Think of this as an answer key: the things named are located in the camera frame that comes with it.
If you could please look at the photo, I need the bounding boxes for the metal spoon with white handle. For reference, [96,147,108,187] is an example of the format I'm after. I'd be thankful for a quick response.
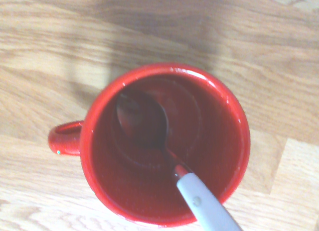
[115,90,243,231]

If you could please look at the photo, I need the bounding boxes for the red ceramic mug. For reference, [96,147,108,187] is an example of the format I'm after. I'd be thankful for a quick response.
[47,62,251,228]

